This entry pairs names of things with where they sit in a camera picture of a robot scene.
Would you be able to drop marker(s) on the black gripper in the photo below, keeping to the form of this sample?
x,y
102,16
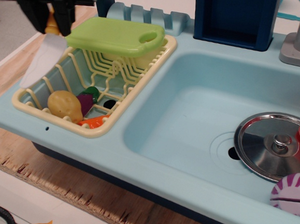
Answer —
x,y
64,13

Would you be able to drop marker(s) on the yellow handled white toy knife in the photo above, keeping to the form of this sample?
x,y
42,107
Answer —
x,y
48,54

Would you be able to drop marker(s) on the green plastic cutting board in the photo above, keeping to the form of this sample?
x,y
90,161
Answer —
x,y
123,38

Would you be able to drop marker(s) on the wooden board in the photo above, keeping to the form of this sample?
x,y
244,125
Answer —
x,y
37,188

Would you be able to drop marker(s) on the yellow toy potato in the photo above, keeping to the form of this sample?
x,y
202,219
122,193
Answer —
x,y
64,103

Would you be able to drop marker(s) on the cream plastic dish rack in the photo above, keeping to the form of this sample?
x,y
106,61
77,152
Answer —
x,y
118,79

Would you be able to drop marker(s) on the purple toy eggplant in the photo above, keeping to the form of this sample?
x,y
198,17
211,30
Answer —
x,y
88,98

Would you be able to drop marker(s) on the orange toy carrot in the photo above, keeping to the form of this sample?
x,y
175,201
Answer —
x,y
93,123

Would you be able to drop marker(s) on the light blue toy sink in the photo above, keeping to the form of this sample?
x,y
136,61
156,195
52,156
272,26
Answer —
x,y
173,139

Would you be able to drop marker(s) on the dark blue plastic back panel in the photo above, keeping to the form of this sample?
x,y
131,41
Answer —
x,y
247,24

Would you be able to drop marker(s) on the steel pot lid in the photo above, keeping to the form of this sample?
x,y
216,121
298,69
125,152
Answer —
x,y
269,144

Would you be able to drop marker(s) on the dark blue post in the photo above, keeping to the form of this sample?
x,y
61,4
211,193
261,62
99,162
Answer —
x,y
103,7

